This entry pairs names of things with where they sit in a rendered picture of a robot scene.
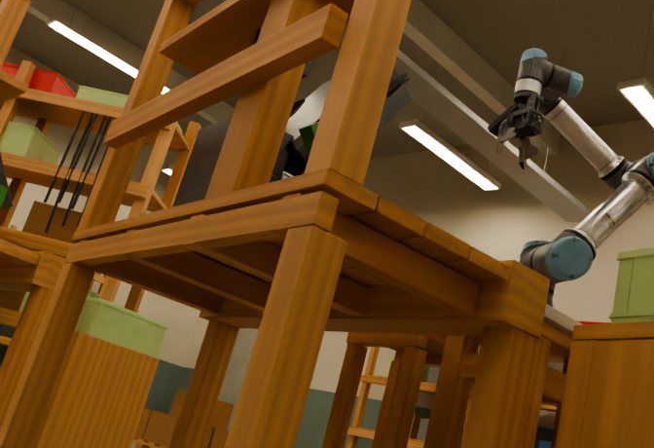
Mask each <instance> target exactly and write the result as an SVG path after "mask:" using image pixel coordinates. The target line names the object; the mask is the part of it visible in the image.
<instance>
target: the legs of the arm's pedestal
mask: <svg viewBox="0 0 654 448"><path fill-rule="evenodd" d="M479 344H480V337H476V336H448V335H447V339H446V344H445V348H444V352H443V357H442V362H441V367H440V371H439V376H438V381H437V386H436V390H435V394H434V399H433V404H432V409H431V413H430V418H429V423H428V428H427V432H426V437H425V441H424V446H423V448H459V443H460V439H461V434H462V429H463V424H464V419H465V413H466V408H467V403H468V398H469V394H470V389H471V386H474V381H475V376H476V371H477V365H478V360H479V355H480V354H478V349H479ZM550 347H551V341H550V340H548V339H546V338H544V337H542V336H541V337H540V338H539V339H537V343H536V349H535V355H534V361H533V366H532V372H531V378H530V384H529V390H528V395H527V406H526V412H525V417H524V423H523V429H522V435H521V441H520V446H519V448H534V442H535V436H536V431H537V425H538V419H539V413H540V406H541V404H544V405H552V406H557V411H556V418H555V423H554V429H553V436H552V442H551V448H556V441H557V435H558V428H559V422H560V416H561V410H562V404H563V392H564V385H565V379H566V372H567V367H568V361H569V358H565V359H564V362H563V373H562V372H560V371H558V370H556V369H554V368H552V367H549V366H547V365H548V359H549V353H550Z"/></svg>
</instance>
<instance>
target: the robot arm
mask: <svg viewBox="0 0 654 448"><path fill-rule="evenodd" d="M547 60H548V58H547V54H546V53H544V51H542V50H540V49H528V50H526V51H524V53H523V56H522V58H521V62H520V69H519V74H518V79H517V83H516V88H515V92H514V102H515V103H514V104H512V105H511V106H510V107H509V108H508V109H507V110H506V111H504V112H503V113H502V114H501V115H500V116H499V117H498V118H497V119H495V120H494V121H493V122H492V123H491V124H490V125H489V126H488V130H489V132H490V133H492V134H494V135H495V136H497V143H496V152H497V153H499V152H500V151H501V149H502V146H503V144H504V143H505V141H507V140H510V139H512V138H513V137H516V138H520V140H519V141H518V143H517V146H518V149H519V158H520V161H519V164H520V166H521V168H522V169H525V168H526V166H527V159H529V158H531V157H533V156H534V155H536V154H537V152H538V149H537V147H535V146H532V145H531V143H530V139H529V138H530V137H533V136H537V135H539V134H542V130H543V125H544V119H545V118H546V119H547V120H548V121H549V122H550V123H551V124H552V125H553V126H554V127H555V128H556V129H557V130H558V131H559V132H560V133H561V134H562V135H563V136H564V137H565V138H566V139H567V140H568V141H569V142H570V143H571V144H572V145H573V146H574V147H575V148H576V149H577V150H578V151H579V152H580V153H581V154H582V155H583V156H584V157H585V158H586V160H587V161H588V162H589V163H590V164H591V165H592V166H593V167H594V168H595V169H596V170H597V171H598V172H599V178H600V179H601V180H602V181H603V182H604V183H605V184H606V185H607V186H609V187H610V188H611V189H612V190H614V192H612V193H611V194H610V195H609V196H608V197H607V198H606V199H605V200H604V201H603V202H602V203H601V204H600V205H598V206H597V207H596V208H595V209H594V210H593V211H592V212H591V213H590V214H589V215H588V216H587V217H585V218H584V219H583V220H582V221H581V222H580V223H579V224H578V225H577V226H576V227H575V228H574V229H571V228H567V229H565V230H563V231H562V232H561V233H560V234H559V235H558V236H557V237H556V238H555V239H553V240H552V241H551V242H548V241H542V240H540V241H530V242H528V243H526V244H525V245H524V247H523V250H522V252H521V255H520V263H522V264H524V265H525V266H527V267H529V268H531V269H532V270H533V271H535V272H537V273H539V274H541V275H542V276H544V277H546V278H548V279H550V286H549V292H548V297H547V303H546V304H547V305H549V306H551V307H553V296H554V291H555V286H556V283H559V282H563V281H569V280H577V279H579V278H580V277H582V276H584V275H585V274H586V273H587V272H588V271H589V270H590V268H591V266H592V263H593V260H594V259H595V258H596V256H597V252H596V249H597V248H599V247H600V246H601V245H602V244H603V243H604V242H605V241H606V240H607V239H608V238H609V237H610V236H611V235H612V234H613V233H614V232H615V231H616V230H617V229H618V228H620V227H621V226H622V225H623V224H624V223H625V222H626V221H627V220H628V219H629V218H630V217H631V216H632V215H633V214H634V213H635V212H636V211H637V210H638V209H639V208H640V207H641V206H643V205H650V204H652V203H654V152H653V153H650V154H649V155H648V156H645V157H643V158H641V159H639V160H637V161H634V162H632V163H630V162H628V161H627V160H626V159H625V158H624V157H623V156H617V155H616V154H615V153H614V152H613V151H612V150H611V149H610V148H609V147H608V146H607V145H606V143H605V142H604V141H603V140H602V139H601V138H600V137H599V136H598V135H597V134H596V133H595V132H594V131H593V130H592V129H591V128H590V127H589V126H588V125H587V124H586V123H585V122H584V121H583V120H582V119H581V118H580V117H579V116H578V115H577V114H576V113H575V112H574V111H573V110H572V109H571V108H570V107H569V106H568V105H567V104H566V103H565V102H564V100H563V99H561V96H562V95H565V96H569V97H576V96H577V95H578V94H579V92H580V91H581V89H582V86H583V76H582V75H581V74H578V73H576V72H574V71H573V70H569V69H566V68H563V67H561V66H558V65H556V64H553V63H552V62H549V61H547ZM539 111H540V112H539ZM540 113H541V114H540ZM542 114H543V115H544V116H545V118H543V117H542ZM538 116H539V117H540V118H539V117H538ZM541 125H542V126H541ZM553 308H554V307H553Z"/></svg>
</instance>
